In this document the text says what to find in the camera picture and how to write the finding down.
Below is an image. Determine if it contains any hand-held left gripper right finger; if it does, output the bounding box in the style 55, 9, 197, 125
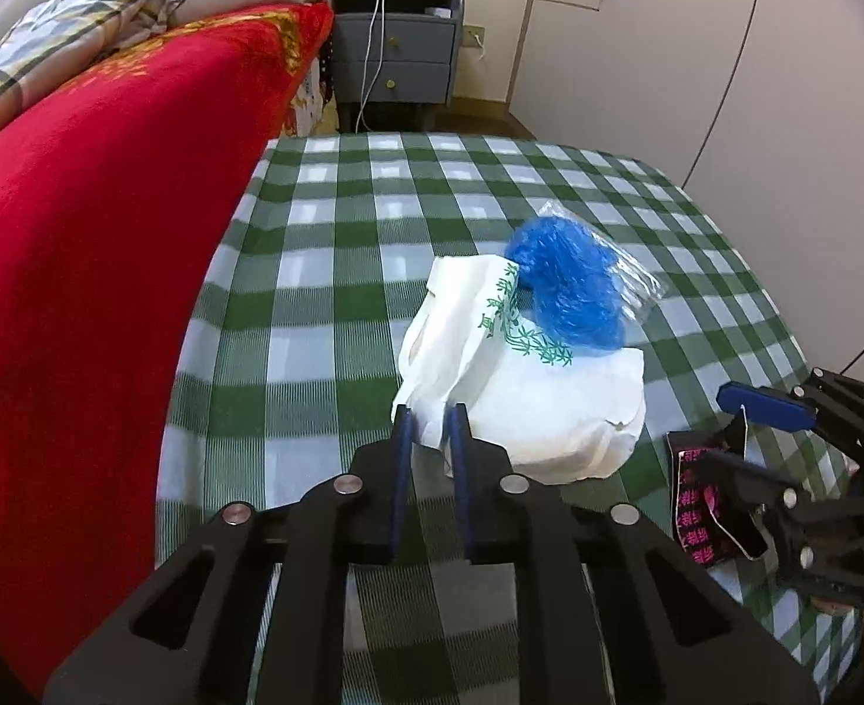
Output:
443, 402, 822, 705

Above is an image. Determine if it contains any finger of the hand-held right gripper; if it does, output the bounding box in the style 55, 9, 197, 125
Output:
685, 448, 801, 559
717, 367, 864, 456

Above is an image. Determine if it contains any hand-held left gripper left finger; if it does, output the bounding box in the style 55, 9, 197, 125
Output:
41, 404, 414, 705

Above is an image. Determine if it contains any black pink snack packet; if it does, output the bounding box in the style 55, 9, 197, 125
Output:
665, 429, 771, 568

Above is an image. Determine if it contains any white plastic bag green print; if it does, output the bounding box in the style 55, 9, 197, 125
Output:
391, 253, 648, 486

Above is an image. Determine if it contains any blue plastic in clear bag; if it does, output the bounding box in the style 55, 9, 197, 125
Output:
501, 200, 661, 357

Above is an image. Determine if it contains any cream wardrobe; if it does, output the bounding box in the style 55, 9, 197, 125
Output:
505, 0, 864, 383

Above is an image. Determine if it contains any floral bed sheet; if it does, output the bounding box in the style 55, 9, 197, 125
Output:
285, 55, 339, 137

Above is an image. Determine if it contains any red floral blanket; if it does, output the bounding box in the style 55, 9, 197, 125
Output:
0, 1, 336, 699

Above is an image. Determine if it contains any grey nightstand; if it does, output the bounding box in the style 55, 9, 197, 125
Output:
327, 0, 466, 129

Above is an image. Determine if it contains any plaid pillow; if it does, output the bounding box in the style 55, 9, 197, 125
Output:
0, 0, 190, 129

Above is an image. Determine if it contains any white cable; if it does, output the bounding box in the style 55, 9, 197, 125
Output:
357, 0, 404, 135

